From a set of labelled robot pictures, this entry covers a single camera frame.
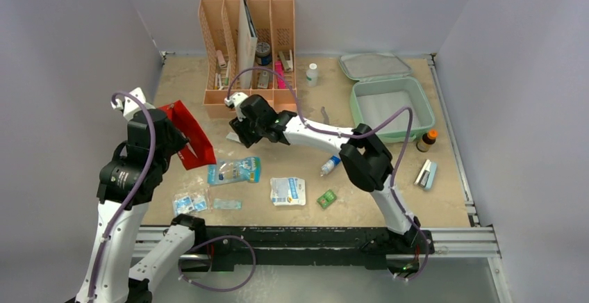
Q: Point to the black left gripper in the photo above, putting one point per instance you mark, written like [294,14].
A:
[179,139]

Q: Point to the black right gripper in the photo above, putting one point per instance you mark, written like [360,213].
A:
[244,130]

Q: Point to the red zipper pouch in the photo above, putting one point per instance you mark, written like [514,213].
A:
[199,151]

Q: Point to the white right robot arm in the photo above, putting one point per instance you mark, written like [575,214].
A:
[367,161]

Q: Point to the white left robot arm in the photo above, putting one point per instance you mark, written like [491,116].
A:
[111,277]

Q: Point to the small green medicine box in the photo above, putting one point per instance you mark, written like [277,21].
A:
[326,199]

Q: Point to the small grey box organizer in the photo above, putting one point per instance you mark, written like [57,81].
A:
[263,80]

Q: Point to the peach desk organizer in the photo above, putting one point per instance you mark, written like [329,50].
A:
[274,21]

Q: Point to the blue cotton swab bag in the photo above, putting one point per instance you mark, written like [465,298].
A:
[234,171]

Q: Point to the pink item in organizer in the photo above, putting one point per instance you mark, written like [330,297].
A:
[278,68]

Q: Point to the grey stapler in organizer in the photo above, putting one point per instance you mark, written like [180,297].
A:
[286,59]

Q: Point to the dark round jar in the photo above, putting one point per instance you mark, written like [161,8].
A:
[263,53]

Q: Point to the pink tube in organizer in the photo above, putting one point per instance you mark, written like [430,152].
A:
[221,61]

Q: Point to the small white bottle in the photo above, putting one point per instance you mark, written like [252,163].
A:
[312,75]

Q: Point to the white gauze dressing packet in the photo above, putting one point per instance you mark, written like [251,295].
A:
[288,191]

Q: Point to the white board in organizer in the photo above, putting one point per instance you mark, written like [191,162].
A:
[247,38]

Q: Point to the clear bag blue packets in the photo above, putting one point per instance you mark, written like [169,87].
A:
[190,203]

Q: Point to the mint green case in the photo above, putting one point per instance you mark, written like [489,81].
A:
[384,85]

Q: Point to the brown bottle orange cap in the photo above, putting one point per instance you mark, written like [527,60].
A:
[427,140]

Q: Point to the black handled scissors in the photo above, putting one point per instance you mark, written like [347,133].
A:
[325,115]

